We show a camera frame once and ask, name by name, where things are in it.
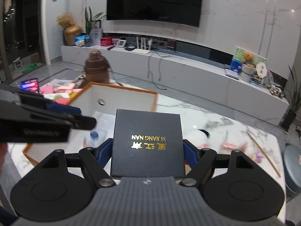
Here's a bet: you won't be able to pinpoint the crochet bunny doll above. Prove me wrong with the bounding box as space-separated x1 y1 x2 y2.
219 142 263 164

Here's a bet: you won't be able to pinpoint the black gift box gold lettering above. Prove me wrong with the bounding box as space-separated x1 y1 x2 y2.
111 109 185 179

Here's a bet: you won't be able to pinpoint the panda plush pink striped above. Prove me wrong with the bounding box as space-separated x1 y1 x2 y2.
184 129 210 149

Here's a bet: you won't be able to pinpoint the large orange storage box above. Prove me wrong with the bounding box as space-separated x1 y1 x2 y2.
23 83 158 166

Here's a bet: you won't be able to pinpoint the smartphone with lit screen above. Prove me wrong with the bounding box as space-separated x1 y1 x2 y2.
20 78 39 93

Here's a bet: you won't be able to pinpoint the white marble tv cabinet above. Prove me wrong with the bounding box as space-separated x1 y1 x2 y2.
61 46 289 125

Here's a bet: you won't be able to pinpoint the wooden stick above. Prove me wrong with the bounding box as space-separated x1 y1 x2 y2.
247 132 281 178

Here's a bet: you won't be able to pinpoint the white wifi router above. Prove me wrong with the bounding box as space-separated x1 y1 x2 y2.
132 37 153 55

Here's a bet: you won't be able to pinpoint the gold vase dried flowers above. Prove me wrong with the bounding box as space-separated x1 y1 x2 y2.
56 13 83 46

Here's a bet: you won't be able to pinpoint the silver laptop on cabinet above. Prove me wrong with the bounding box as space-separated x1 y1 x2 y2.
224 64 240 80

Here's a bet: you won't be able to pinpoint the grey round stool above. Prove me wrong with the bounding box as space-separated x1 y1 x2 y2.
282 143 301 199

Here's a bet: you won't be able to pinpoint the teddy bear in pot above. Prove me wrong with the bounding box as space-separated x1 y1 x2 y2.
240 51 256 82

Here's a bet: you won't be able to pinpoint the potted green plant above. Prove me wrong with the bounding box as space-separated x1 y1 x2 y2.
281 66 300 132

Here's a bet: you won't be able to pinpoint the round paper fan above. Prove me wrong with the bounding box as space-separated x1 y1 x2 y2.
256 62 267 78

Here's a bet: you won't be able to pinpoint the green landscape painting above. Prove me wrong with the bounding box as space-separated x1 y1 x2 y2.
230 46 268 81

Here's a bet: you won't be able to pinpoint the black television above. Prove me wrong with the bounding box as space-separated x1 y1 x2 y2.
107 0 202 27

